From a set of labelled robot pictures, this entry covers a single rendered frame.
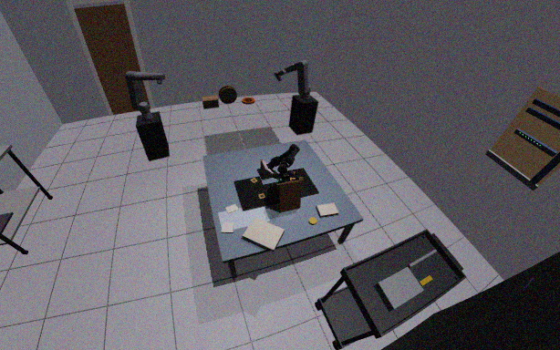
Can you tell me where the brown board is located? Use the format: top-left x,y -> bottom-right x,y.
269,177 -> 304,213

